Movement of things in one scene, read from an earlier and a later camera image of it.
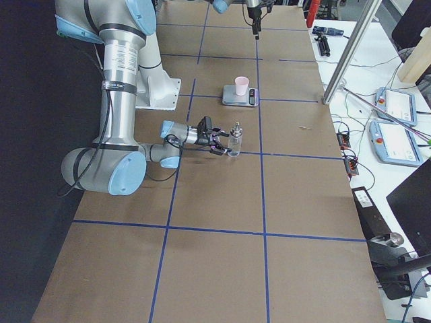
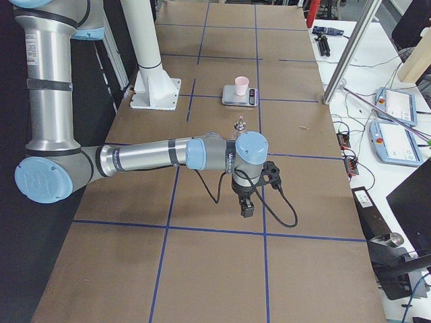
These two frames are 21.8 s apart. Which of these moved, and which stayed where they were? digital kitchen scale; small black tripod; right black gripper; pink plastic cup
Moved: right black gripper
Stayed: small black tripod; pink plastic cup; digital kitchen scale
